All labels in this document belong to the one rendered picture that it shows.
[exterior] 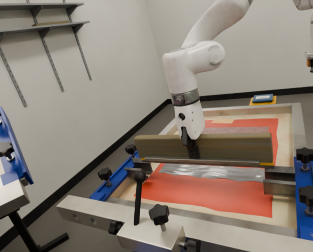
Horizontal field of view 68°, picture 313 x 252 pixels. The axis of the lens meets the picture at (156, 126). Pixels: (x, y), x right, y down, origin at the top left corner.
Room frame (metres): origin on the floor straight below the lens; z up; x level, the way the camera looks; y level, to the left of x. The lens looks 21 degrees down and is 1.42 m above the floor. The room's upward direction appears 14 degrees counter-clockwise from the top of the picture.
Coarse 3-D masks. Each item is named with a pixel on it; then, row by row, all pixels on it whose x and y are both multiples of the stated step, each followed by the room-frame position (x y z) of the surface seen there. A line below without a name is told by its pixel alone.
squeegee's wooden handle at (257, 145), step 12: (264, 132) 0.51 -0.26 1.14; (144, 144) 0.68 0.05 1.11; (156, 144) 0.65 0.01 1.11; (168, 144) 0.63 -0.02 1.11; (180, 144) 0.61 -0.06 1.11; (204, 144) 0.57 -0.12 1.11; (216, 144) 0.55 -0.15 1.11; (228, 144) 0.54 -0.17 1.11; (240, 144) 0.52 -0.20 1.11; (252, 144) 0.50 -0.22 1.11; (264, 144) 0.49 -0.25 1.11; (144, 156) 0.69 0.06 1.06; (180, 156) 0.62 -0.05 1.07; (204, 156) 0.58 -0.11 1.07; (216, 156) 0.56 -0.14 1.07; (228, 156) 0.54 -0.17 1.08; (240, 156) 0.52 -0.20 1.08; (252, 156) 0.51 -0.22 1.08; (264, 156) 0.49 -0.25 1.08
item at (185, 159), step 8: (152, 160) 0.66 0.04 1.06; (160, 160) 0.64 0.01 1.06; (168, 160) 0.62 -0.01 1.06; (176, 160) 0.61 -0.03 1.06; (184, 160) 0.60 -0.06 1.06; (192, 160) 0.58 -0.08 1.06; (200, 160) 0.57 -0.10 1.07; (208, 160) 0.56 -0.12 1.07; (216, 160) 0.54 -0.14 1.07; (224, 160) 0.53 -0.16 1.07; (232, 160) 0.52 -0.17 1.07; (240, 160) 0.51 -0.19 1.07; (248, 160) 0.51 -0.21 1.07; (256, 160) 0.50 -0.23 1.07
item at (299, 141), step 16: (208, 112) 1.15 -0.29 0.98; (224, 112) 1.11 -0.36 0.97; (240, 112) 1.06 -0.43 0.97; (256, 112) 1.02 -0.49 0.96; (272, 112) 0.99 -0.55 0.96; (288, 112) 0.95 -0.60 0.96; (176, 128) 1.08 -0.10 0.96; (304, 144) 0.63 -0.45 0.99; (144, 208) 0.52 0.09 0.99; (176, 208) 0.49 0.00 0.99; (240, 224) 0.39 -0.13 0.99; (256, 224) 0.38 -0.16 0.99
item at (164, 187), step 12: (204, 132) 0.97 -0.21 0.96; (216, 132) 0.94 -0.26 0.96; (156, 168) 0.77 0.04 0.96; (156, 180) 0.69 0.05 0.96; (168, 180) 0.67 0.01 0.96; (180, 180) 0.66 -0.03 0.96; (192, 180) 0.64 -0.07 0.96; (144, 192) 0.64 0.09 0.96; (156, 192) 0.62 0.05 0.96; (168, 192) 0.61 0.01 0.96; (180, 192) 0.59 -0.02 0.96; (192, 192) 0.58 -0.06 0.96; (192, 204) 0.53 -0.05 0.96
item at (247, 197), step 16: (240, 128) 0.92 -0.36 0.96; (256, 128) 0.88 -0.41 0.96; (272, 128) 0.85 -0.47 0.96; (272, 144) 0.73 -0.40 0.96; (208, 192) 0.56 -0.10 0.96; (224, 192) 0.55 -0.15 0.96; (240, 192) 0.53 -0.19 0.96; (256, 192) 0.51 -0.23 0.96; (224, 208) 0.48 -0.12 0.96; (240, 208) 0.47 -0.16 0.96; (256, 208) 0.46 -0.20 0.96
